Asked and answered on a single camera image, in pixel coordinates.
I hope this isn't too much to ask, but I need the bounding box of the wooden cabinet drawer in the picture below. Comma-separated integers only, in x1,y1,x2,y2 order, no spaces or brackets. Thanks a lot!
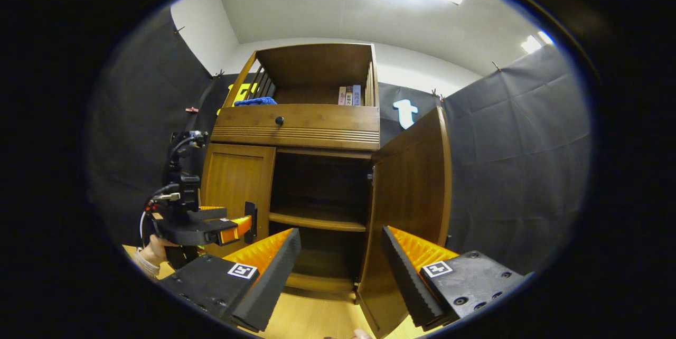
211,104,381,150

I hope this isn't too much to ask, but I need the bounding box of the wooden cabinet inner shelf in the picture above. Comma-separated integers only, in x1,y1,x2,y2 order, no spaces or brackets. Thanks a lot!
269,204,367,232

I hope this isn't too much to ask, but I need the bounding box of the wooden double-door shoe cabinet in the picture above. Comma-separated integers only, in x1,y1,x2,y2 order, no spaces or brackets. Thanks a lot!
200,43,453,338

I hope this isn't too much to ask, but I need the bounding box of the black backdrop cloth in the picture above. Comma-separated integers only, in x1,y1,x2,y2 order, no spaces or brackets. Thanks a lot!
87,6,592,276

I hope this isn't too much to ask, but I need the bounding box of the wooden shoe cabinet door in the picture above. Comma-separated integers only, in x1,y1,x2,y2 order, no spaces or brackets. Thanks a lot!
200,143,276,259
356,106,453,338

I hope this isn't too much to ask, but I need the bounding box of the small ceiling light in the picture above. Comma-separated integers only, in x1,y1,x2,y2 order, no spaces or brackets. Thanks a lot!
520,30,555,54

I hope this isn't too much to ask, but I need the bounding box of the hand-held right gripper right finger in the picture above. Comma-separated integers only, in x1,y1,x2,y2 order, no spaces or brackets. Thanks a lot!
381,225,529,330

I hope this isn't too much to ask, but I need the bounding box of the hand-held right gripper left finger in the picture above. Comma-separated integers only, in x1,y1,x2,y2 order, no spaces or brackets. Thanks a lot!
158,228,302,333

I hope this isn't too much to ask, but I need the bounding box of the black door handle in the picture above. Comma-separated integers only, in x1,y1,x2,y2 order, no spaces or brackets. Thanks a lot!
244,202,258,244

